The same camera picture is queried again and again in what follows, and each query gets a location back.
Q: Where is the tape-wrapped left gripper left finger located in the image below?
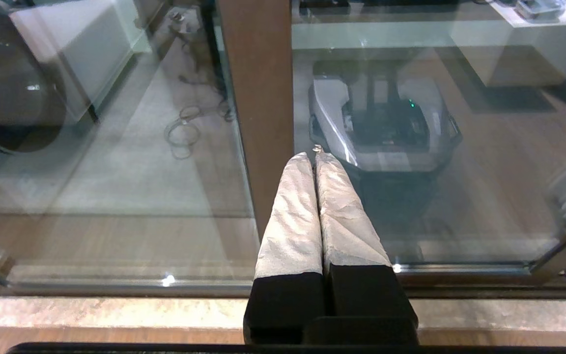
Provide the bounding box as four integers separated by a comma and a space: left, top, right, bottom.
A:
243, 152, 325, 345

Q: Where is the brown-framed fixed glass panel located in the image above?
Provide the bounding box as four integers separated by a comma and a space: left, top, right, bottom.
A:
0, 0, 296, 298

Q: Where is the dark front-load washing machine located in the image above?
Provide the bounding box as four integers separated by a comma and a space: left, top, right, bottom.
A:
0, 0, 67, 154

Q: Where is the brown-framed sliding glass door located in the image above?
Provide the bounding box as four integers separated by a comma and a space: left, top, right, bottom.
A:
290, 0, 566, 299

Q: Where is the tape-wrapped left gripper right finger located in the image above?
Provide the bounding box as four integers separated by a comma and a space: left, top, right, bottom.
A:
314, 151, 419, 345

